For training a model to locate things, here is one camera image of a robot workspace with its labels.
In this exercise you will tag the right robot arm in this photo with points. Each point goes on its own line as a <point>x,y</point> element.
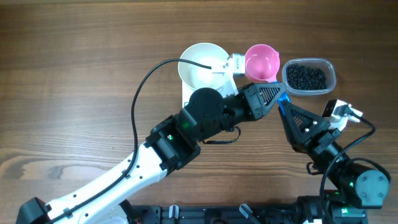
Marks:
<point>348,186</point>

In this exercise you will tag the black beans in container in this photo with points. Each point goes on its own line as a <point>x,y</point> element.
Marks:
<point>301,77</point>

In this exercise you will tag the clear plastic container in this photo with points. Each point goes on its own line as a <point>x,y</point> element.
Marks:
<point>320,63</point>

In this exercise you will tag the white digital kitchen scale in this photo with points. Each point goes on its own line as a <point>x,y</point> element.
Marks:
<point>188,91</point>

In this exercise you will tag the white bowl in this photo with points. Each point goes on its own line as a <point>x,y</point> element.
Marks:
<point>194,77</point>

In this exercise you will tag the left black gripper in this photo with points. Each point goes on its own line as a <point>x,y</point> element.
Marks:
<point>253,101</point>

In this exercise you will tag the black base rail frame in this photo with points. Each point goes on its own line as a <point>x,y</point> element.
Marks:
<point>286,213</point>

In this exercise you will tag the pink scoop with blue handle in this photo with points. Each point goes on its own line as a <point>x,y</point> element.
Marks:
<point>262,64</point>

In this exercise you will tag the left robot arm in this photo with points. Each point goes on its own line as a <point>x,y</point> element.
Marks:
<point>170,146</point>

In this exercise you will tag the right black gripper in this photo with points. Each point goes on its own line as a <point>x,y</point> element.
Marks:
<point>313,139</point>

